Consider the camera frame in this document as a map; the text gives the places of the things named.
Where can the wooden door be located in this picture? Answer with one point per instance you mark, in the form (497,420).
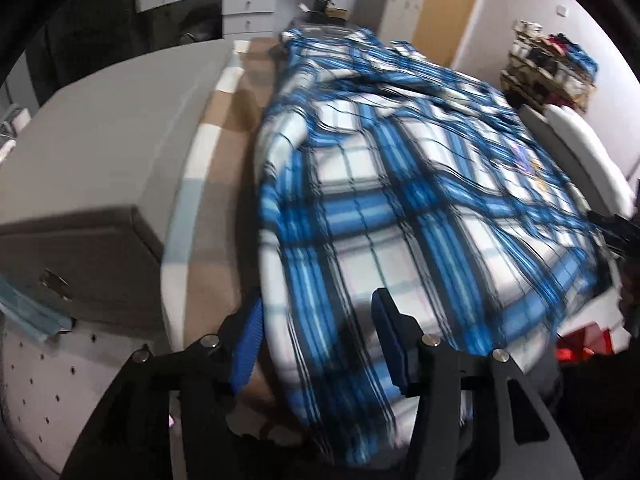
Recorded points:
(445,15)

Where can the white perforated board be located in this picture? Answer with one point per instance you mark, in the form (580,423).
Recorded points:
(50,390)

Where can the shoe rack with shoes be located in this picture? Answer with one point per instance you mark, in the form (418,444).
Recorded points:
(550,60)

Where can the blue plaid shirt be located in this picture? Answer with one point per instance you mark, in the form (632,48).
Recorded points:
(375,210)

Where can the black plastic bag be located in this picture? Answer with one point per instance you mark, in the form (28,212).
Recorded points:
(200,20)

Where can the wooden shoe rack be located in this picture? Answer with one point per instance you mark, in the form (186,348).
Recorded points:
(515,80)

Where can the red plastic stool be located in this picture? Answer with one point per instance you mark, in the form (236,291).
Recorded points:
(580,347)

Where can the small brown box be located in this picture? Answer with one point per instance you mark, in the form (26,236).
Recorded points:
(337,11)

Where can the white dressing table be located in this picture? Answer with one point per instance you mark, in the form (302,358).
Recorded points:
(247,2)

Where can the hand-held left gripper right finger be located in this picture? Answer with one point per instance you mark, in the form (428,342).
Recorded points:
(392,340)

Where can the dark grey cabinet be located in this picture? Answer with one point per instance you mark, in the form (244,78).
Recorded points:
(100,25)

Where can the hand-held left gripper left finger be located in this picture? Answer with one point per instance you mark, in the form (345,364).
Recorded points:
(247,345)

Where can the blue face mask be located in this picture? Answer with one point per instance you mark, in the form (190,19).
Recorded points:
(25,310)

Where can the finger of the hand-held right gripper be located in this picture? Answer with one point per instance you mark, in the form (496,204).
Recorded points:
(605,222)

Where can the light grey pillow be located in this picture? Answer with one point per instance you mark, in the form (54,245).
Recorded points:
(585,155)

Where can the silver suitcase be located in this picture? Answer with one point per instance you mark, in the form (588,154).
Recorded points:
(325,25)

